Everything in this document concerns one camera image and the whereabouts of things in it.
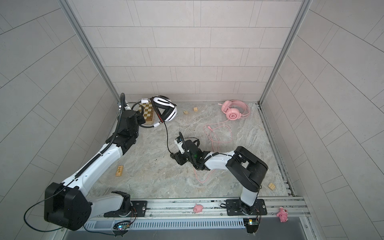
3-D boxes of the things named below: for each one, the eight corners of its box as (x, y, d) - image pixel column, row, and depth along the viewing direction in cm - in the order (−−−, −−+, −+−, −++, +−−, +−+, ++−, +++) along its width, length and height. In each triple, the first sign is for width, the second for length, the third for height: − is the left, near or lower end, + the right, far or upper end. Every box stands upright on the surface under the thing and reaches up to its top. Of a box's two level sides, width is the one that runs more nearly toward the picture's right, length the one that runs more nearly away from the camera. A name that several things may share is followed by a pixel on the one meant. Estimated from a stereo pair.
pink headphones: (227, 123, 106) (228, 116, 100) (219, 108, 115) (220, 101, 109) (251, 116, 110) (254, 109, 104) (242, 103, 119) (244, 96, 113)
